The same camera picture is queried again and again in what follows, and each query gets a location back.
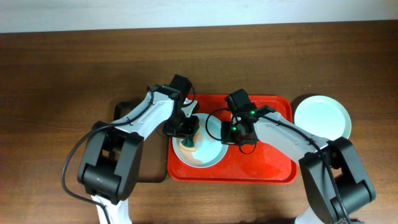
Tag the pale blue plate bottom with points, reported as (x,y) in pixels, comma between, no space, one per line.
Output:
(323,116)

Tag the pale blue plate top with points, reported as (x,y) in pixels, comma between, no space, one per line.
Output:
(208,151)

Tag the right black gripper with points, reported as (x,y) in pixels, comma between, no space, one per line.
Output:
(228,137)

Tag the red plastic tray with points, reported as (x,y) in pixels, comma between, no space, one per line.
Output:
(265,165)

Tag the black rectangular tray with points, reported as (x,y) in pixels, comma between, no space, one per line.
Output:
(153,167)

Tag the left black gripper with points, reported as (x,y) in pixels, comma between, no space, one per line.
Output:
(182,132)

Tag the pale blue plate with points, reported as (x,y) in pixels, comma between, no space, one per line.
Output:
(208,151)
(323,116)

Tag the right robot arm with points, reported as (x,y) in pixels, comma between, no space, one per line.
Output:
(335,180)

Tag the green and yellow sponge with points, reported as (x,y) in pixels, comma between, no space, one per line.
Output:
(188,144)

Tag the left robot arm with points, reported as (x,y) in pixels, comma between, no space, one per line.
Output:
(109,168)

